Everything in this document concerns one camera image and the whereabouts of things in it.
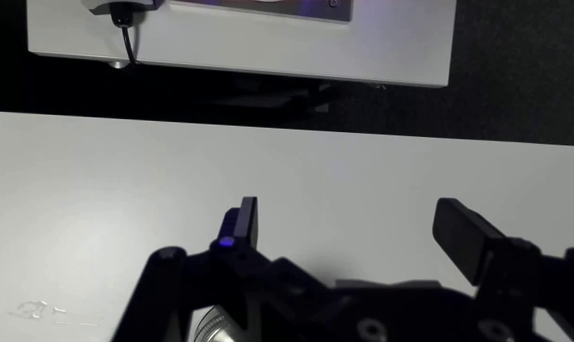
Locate white wall cabinet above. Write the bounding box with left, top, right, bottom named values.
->
left=24, top=0, right=457, bottom=90

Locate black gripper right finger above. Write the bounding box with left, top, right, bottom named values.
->
left=431, top=198, right=539, bottom=285

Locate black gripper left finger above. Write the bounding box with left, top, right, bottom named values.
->
left=210, top=198, right=258, bottom=251

